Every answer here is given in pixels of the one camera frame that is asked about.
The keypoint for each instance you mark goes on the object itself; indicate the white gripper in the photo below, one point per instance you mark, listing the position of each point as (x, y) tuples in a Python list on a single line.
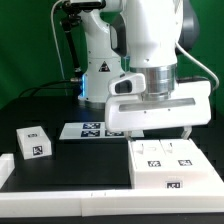
[(188, 106)]

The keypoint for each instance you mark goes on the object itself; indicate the white cabinet door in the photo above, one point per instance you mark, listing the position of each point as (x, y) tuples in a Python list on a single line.
[(147, 154), (182, 155)]

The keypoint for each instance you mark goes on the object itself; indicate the white cabinet body box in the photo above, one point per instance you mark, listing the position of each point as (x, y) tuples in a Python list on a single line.
[(159, 178)]

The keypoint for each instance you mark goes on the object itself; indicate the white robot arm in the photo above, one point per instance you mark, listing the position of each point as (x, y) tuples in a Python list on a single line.
[(132, 64)]

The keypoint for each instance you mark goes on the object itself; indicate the small white cabinet top block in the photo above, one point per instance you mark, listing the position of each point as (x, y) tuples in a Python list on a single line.
[(33, 142)]

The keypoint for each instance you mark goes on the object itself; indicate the white marker sheet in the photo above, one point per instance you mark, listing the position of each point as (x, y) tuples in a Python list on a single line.
[(87, 130)]

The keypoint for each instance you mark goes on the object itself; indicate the white left fence piece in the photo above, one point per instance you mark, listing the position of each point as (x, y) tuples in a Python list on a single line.
[(6, 167)]

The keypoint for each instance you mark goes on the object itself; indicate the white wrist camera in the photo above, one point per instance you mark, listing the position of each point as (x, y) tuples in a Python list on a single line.
[(127, 84)]

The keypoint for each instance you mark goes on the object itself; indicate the white front fence rail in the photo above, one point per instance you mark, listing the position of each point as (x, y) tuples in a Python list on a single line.
[(109, 202)]

